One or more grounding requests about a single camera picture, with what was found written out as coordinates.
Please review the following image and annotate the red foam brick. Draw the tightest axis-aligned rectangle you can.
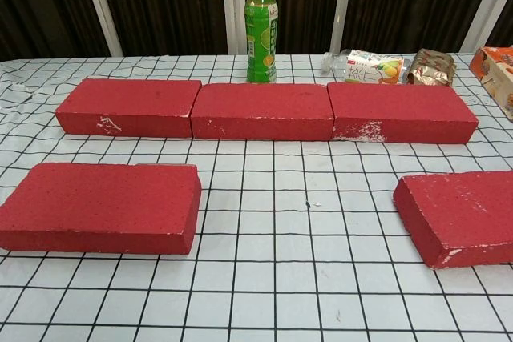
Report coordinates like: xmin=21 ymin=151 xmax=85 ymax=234
xmin=327 ymin=82 xmax=480 ymax=145
xmin=0 ymin=162 xmax=203 ymax=255
xmin=54 ymin=78 xmax=203 ymax=139
xmin=189 ymin=82 xmax=335 ymax=142

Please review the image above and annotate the red brick white scuffed top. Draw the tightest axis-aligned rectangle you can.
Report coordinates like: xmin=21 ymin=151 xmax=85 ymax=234
xmin=392 ymin=170 xmax=513 ymax=270

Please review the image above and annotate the white snack packet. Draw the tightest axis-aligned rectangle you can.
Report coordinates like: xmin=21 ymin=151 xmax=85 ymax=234
xmin=319 ymin=48 xmax=413 ymax=86

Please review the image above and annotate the gold foil snack packet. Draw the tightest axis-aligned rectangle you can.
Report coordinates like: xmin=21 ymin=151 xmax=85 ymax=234
xmin=402 ymin=48 xmax=458 ymax=87

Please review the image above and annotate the orange biscuit box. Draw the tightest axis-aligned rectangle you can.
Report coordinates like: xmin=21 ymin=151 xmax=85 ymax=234
xmin=469 ymin=45 xmax=513 ymax=121

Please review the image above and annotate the green tea bottle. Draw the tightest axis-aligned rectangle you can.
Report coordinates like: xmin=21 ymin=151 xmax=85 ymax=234
xmin=244 ymin=0 xmax=278 ymax=84

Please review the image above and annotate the white double partition post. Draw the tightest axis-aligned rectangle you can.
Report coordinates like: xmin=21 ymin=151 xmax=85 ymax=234
xmin=221 ymin=0 xmax=246 ymax=56

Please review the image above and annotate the white black checkered tablecloth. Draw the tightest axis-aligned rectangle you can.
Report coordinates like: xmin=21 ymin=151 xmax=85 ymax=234
xmin=0 ymin=52 xmax=513 ymax=342

